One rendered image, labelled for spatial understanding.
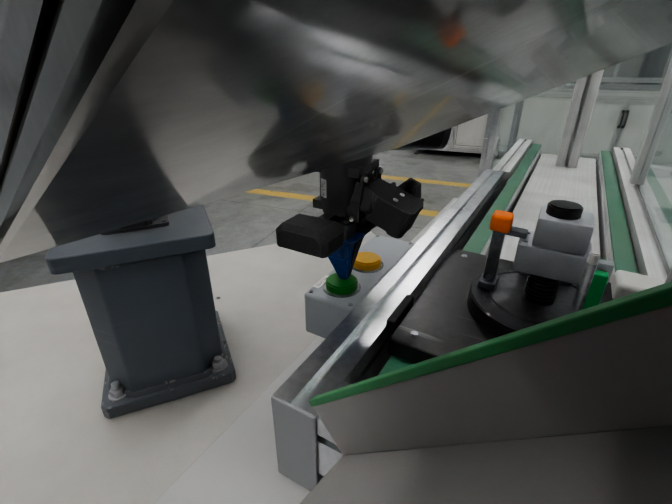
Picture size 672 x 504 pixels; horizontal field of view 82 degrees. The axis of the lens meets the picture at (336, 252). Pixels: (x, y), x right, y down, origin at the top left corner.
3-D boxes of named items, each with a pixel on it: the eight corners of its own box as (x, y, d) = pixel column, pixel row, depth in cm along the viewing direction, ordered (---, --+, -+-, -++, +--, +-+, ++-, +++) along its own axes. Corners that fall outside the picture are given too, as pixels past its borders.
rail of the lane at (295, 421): (278, 472, 38) (269, 389, 33) (479, 205, 106) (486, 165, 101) (326, 501, 35) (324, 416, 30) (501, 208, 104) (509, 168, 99)
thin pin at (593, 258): (562, 336, 36) (589, 253, 32) (563, 331, 36) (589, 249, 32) (572, 338, 35) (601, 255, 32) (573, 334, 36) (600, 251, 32)
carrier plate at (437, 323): (386, 354, 39) (388, 337, 38) (452, 259, 58) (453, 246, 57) (688, 467, 28) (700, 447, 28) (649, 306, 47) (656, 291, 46)
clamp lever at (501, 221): (478, 278, 43) (491, 214, 40) (481, 271, 45) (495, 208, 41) (512, 287, 41) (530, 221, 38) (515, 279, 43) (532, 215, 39)
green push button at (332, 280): (319, 296, 49) (319, 282, 48) (336, 281, 52) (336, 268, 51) (347, 305, 47) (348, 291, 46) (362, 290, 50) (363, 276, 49)
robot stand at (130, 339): (112, 342, 55) (69, 208, 46) (218, 317, 60) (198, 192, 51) (103, 421, 43) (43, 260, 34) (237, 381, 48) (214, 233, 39)
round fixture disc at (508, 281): (452, 327, 40) (454, 311, 39) (481, 270, 51) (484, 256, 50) (613, 377, 34) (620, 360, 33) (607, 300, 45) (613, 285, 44)
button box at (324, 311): (304, 332, 50) (302, 291, 48) (374, 265, 67) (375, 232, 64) (352, 350, 47) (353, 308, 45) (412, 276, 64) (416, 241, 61)
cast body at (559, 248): (511, 270, 40) (526, 205, 36) (517, 253, 43) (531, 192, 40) (608, 292, 36) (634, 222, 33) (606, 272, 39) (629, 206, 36)
